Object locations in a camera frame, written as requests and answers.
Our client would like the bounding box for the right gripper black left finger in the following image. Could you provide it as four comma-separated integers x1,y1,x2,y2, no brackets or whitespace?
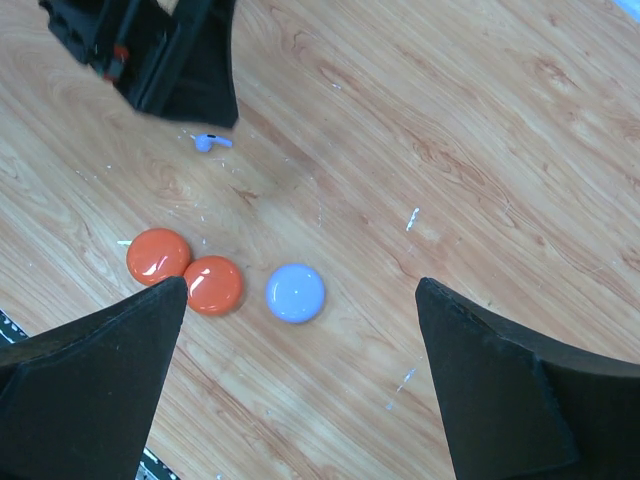
1,277,187,479

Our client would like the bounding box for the purple earbud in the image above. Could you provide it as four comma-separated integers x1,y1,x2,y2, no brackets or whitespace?
193,134,233,153

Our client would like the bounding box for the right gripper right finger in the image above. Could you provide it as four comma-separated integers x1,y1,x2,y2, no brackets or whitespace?
415,278,639,479

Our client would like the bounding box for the orange earbud charging case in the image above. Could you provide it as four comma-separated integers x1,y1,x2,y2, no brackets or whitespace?
126,228,192,286

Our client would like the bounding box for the purple charging case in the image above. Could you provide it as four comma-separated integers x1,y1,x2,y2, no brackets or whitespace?
265,263,326,324

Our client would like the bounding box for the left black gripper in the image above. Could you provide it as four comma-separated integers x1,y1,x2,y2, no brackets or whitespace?
38,0,239,129

